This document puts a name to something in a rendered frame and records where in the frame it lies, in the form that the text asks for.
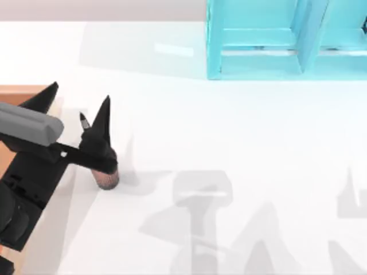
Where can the pale grey rounded box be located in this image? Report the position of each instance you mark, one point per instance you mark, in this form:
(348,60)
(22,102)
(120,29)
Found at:
(31,123)

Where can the light blue rack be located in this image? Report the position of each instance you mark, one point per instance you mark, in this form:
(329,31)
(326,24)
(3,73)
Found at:
(258,34)

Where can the small black thing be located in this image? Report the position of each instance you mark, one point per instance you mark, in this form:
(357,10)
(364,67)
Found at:
(365,28)

